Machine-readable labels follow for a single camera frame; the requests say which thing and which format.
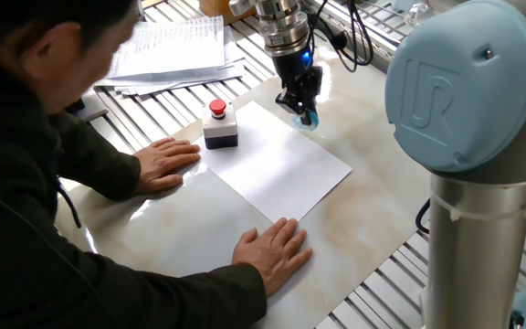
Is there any wooden block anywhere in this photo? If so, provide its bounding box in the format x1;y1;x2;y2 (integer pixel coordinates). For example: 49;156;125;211
197;0;258;27

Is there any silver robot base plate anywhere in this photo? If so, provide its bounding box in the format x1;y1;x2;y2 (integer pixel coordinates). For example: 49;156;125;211
419;286;428;329

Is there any black round ring device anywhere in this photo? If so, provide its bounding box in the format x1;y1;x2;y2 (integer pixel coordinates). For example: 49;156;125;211
64;98;86;115

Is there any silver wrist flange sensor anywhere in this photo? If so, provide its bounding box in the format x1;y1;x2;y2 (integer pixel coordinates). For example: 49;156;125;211
256;0;310;57

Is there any loose white paper pile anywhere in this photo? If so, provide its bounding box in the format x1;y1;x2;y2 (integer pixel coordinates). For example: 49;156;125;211
93;25;248;97

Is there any grey box red push button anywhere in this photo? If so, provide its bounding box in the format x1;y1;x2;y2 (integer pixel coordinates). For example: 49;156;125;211
201;99;239;151

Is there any clear drinking glass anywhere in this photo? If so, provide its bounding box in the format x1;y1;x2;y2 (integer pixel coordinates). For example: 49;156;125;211
402;0;433;27

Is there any black looped cable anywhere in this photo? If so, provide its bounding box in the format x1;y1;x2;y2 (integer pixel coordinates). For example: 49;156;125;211
416;198;432;235

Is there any thick aluminium rail profile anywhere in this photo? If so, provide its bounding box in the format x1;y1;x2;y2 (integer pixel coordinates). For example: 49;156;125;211
306;0;405;74

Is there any left forearm dark sleeve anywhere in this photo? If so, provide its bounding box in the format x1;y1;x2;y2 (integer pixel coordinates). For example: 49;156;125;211
57;109;142;202

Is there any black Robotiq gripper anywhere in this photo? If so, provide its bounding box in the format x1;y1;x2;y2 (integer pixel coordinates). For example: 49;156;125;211
271;48;324;127

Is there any person torso dark jacket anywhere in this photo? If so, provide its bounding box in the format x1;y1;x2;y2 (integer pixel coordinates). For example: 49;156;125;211
0;49;163;329

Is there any right forearm dark sleeve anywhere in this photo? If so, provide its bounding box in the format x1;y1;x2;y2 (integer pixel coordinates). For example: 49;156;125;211
130;262;268;329

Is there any person left hand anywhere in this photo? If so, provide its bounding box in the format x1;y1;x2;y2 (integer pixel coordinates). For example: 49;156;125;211
132;138;202;196

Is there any person right hand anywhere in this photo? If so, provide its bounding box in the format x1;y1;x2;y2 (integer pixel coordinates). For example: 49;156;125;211
231;217;313;298

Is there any blue correction tape dispenser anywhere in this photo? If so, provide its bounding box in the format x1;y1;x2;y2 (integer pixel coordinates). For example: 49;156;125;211
291;109;320;133

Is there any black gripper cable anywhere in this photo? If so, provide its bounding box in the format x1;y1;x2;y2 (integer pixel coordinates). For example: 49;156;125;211
308;0;374;73

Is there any grey metal stand plate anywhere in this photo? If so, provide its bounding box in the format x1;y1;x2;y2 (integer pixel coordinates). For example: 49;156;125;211
78;89;110;122

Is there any printed white paper sheet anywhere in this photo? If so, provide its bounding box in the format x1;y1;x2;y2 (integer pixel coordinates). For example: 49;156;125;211
105;16;226;82

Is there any person head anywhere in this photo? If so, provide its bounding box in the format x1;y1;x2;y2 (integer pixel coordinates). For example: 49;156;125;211
0;0;140;115

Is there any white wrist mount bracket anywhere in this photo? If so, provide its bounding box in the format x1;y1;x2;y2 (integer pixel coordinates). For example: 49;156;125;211
228;0;264;18

